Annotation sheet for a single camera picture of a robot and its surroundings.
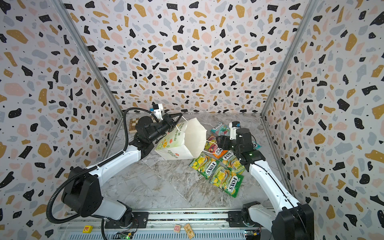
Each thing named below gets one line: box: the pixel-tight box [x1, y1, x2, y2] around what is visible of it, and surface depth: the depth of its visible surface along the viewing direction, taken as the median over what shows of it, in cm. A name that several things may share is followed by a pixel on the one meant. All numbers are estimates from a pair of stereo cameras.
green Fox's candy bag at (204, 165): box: [189, 152, 221, 180], surface depth 92 cm
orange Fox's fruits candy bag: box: [213, 147, 229, 159], surface depth 99 cm
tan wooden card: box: [184, 223, 195, 240], surface depth 72 cm
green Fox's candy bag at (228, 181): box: [210, 166, 244, 198], surface depth 87 cm
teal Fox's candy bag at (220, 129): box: [210, 122, 231, 136], surface depth 112 cm
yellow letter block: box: [82, 225, 93, 234], surface depth 71 cm
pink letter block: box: [173, 224, 181, 233], surface depth 73 cm
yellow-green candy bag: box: [219, 150, 246, 172], surface depth 94 cm
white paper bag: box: [154, 117, 207, 160], surface depth 84 cm
